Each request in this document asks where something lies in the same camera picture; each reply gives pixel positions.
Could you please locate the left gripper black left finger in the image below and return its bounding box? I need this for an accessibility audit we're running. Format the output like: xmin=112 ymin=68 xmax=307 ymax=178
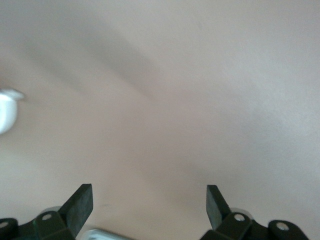
xmin=18 ymin=183 xmax=94 ymax=240

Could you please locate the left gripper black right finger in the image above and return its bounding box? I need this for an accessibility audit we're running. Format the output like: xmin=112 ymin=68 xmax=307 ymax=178
xmin=202 ymin=184 xmax=253 ymax=240

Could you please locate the white curved plastic part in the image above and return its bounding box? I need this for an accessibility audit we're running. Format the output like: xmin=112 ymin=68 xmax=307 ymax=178
xmin=0 ymin=87 xmax=26 ymax=135

